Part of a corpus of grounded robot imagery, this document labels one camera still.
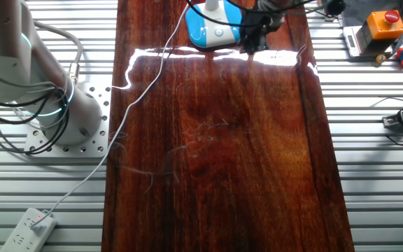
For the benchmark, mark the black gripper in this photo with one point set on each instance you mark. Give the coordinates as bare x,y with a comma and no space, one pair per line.
257,24

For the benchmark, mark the blue and white lamp base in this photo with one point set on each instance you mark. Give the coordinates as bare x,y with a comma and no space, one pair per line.
212,31

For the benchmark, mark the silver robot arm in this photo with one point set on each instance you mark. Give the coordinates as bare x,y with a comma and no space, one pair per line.
5,52

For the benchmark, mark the white digital scale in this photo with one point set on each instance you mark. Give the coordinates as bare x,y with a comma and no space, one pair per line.
348,33

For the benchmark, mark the orange emergency stop box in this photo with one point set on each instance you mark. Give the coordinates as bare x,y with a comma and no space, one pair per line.
383,28
359,10

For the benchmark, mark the brown wooden board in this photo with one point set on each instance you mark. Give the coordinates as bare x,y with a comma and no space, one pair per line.
222,157

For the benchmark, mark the small yellow ball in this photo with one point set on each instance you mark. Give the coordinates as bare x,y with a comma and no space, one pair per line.
381,58

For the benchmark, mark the white power strip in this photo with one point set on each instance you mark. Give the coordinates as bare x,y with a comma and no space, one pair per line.
23,234

